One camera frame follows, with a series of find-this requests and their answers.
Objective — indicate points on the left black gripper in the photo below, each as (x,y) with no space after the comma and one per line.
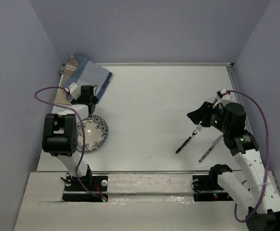
(73,101)

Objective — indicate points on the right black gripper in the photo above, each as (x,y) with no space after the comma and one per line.
(202,113)

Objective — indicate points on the blue beige checked cloth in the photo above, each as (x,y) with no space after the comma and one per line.
(82,71)

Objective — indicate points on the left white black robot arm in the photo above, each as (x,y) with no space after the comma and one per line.
(60,133)

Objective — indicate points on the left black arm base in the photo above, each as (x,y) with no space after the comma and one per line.
(74,191)

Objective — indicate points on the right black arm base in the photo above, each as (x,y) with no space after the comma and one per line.
(205,191)

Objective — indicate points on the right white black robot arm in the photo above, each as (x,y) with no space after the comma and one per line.
(260,199)

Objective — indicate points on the blue floral white plate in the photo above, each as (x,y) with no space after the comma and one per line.
(94,135)

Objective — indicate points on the silver fork black handle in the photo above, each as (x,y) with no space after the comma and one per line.
(194,133)

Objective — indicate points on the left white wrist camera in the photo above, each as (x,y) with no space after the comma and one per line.
(73,91)

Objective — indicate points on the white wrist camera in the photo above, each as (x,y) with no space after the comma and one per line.
(73,91)
(222,98)

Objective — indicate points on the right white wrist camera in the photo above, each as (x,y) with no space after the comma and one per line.
(222,98)

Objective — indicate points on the silver knife black handle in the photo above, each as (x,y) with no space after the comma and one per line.
(211,148)

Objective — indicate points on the aluminium table rail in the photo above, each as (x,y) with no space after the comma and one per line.
(231,75)

